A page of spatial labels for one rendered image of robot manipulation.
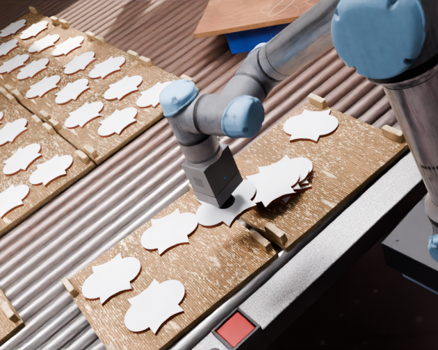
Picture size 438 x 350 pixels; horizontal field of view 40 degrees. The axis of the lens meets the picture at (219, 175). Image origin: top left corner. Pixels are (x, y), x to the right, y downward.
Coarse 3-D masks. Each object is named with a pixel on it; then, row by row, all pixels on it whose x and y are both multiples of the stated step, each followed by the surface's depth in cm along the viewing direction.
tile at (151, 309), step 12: (156, 288) 135; (168, 288) 134; (180, 288) 133; (132, 300) 135; (144, 300) 134; (156, 300) 133; (168, 300) 132; (180, 300) 130; (132, 312) 132; (144, 312) 131; (156, 312) 130; (168, 312) 129; (180, 312) 129; (132, 324) 130; (144, 324) 129; (156, 324) 128
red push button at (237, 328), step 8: (232, 320) 124; (240, 320) 124; (224, 328) 124; (232, 328) 123; (240, 328) 122; (248, 328) 122; (224, 336) 122; (232, 336) 122; (240, 336) 121; (232, 344) 120
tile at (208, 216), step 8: (240, 184) 134; (248, 184) 133; (240, 192) 132; (248, 192) 131; (256, 192) 131; (240, 200) 130; (248, 200) 129; (200, 208) 132; (208, 208) 131; (216, 208) 130; (232, 208) 129; (240, 208) 128; (248, 208) 128; (200, 216) 130; (208, 216) 130; (216, 216) 129; (224, 216) 128; (232, 216) 127; (240, 216) 128; (200, 224) 129; (208, 224) 128; (216, 224) 127; (232, 224) 127
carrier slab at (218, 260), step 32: (192, 192) 157; (224, 224) 145; (128, 256) 147; (160, 256) 144; (192, 256) 140; (224, 256) 137; (256, 256) 134; (192, 288) 133; (224, 288) 130; (96, 320) 135; (192, 320) 127
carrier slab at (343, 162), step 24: (264, 144) 162; (288, 144) 159; (312, 144) 155; (336, 144) 152; (360, 144) 150; (384, 144) 147; (240, 168) 158; (336, 168) 146; (360, 168) 144; (384, 168) 143; (312, 192) 143; (336, 192) 140; (264, 216) 142; (288, 216) 140; (312, 216) 137; (288, 240) 134
